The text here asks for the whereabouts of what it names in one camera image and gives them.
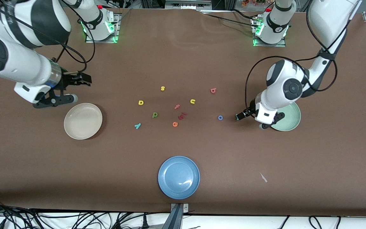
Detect green round plate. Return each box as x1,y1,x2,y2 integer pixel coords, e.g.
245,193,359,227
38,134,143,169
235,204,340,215
270,102,301,132

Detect beige round plate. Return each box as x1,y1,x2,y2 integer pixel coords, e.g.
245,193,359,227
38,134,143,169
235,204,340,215
64,103,103,140

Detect blue round plate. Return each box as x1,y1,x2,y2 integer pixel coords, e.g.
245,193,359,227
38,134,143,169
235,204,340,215
158,156,200,200

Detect brown table cover sheet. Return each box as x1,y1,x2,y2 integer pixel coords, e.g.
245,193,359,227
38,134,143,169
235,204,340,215
0,6,366,217

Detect orange dried flowers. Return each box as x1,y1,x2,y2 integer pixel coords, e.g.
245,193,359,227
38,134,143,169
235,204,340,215
242,0,266,7

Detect grey power strip box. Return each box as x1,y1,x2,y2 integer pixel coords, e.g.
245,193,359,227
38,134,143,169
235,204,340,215
166,0,212,10

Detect grey support beam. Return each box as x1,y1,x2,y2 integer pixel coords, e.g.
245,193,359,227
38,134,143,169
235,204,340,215
162,205,183,229

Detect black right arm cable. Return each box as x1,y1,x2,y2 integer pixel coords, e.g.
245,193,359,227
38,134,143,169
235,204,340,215
0,0,96,75

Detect thin black cable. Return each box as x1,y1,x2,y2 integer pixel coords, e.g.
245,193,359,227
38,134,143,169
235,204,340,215
207,13,256,27

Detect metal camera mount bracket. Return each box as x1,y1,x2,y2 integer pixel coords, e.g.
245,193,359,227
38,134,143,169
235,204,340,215
170,204,189,213

